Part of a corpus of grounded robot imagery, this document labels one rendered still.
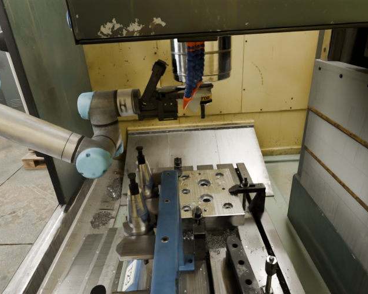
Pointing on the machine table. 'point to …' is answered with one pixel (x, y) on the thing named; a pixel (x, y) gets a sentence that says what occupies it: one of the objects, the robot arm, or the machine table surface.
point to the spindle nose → (213, 67)
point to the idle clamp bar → (241, 266)
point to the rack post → (184, 261)
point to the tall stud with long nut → (270, 266)
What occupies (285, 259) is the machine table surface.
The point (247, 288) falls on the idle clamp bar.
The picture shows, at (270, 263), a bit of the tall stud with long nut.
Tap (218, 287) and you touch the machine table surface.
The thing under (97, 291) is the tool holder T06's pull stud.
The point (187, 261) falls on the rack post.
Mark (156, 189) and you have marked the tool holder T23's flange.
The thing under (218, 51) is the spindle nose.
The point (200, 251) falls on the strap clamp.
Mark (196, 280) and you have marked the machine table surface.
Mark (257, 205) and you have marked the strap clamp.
